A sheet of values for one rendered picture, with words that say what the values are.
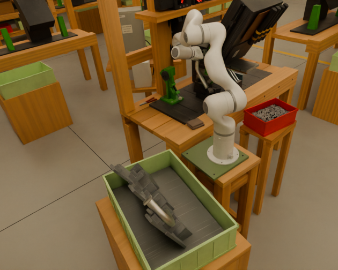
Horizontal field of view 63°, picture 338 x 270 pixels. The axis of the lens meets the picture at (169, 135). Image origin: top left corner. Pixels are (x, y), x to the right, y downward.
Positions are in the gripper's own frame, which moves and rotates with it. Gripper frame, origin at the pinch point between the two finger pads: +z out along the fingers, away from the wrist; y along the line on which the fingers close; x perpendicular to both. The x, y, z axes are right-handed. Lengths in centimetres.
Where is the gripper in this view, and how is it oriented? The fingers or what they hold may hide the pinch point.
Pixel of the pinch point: (203, 54)
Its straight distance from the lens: 217.8
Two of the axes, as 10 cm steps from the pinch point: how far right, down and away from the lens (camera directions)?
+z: 7.0, -1.7, 6.9
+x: -6.1, 3.5, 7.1
